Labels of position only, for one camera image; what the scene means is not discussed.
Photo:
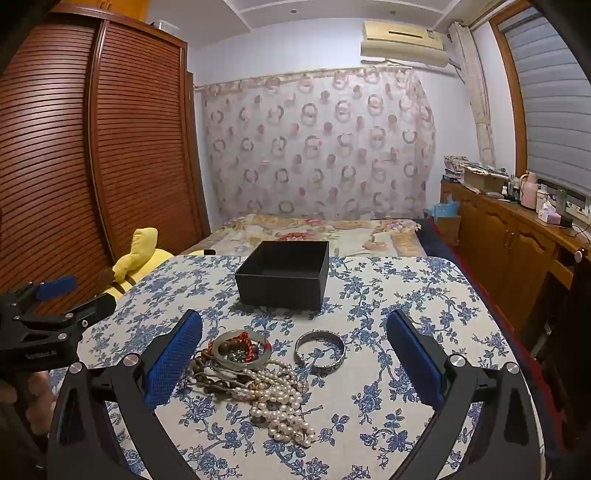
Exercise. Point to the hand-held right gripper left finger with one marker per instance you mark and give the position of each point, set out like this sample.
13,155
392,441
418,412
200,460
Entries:
175,360

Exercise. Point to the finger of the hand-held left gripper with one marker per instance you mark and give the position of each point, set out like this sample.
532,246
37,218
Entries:
55,287
90,308

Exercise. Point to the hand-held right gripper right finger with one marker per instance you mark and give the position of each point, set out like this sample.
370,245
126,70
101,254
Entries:
415,364

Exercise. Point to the grey-green jade bangle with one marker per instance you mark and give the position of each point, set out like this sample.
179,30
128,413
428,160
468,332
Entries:
220,354

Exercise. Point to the patterned silver bangle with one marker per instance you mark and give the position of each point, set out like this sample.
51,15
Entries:
302,344

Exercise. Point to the black jewelry box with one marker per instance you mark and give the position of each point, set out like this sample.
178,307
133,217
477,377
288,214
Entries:
277,281

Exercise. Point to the person's left hand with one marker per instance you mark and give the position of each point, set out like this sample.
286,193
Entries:
39,397

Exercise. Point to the blue floral tablecloth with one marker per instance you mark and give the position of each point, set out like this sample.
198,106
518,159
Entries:
369,415

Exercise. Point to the yellow plush toy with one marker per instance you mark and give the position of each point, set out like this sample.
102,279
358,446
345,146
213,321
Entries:
138,256

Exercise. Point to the small brown cardboard box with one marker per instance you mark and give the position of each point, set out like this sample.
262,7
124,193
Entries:
449,230

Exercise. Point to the floral bed blanket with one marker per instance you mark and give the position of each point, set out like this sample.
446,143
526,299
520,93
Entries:
360,235

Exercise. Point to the wooden sideboard cabinet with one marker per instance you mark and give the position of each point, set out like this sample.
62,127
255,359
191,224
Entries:
503,244

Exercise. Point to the blue plastic bag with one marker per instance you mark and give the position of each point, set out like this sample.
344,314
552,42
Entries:
443,208

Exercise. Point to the wooden louvered wardrobe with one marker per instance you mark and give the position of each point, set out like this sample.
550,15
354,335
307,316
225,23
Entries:
138,138

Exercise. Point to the cardboard box with papers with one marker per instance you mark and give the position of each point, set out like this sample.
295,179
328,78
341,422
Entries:
482,180

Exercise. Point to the stack of patterned fabrics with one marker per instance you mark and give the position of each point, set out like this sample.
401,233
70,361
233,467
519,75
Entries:
455,167

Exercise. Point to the pink tissue box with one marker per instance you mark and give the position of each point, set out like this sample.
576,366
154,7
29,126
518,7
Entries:
548,213

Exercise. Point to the pink thermos jug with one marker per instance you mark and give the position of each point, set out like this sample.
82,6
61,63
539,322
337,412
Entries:
529,191

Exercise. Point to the tied beige side curtain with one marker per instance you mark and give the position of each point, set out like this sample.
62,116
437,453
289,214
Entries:
478,101

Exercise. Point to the grey window blind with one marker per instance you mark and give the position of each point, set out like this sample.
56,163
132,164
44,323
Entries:
554,101

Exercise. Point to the beige air conditioner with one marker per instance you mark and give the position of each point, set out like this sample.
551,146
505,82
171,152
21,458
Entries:
401,44

